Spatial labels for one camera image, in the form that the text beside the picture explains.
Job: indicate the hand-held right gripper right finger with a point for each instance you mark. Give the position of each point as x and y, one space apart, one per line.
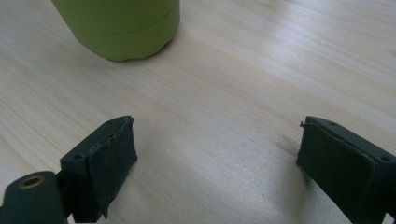
342 165

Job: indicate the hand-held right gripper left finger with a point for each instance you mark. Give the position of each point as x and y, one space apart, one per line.
99 165

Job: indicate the green bottle with white cap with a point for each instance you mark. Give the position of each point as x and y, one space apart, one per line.
124 28

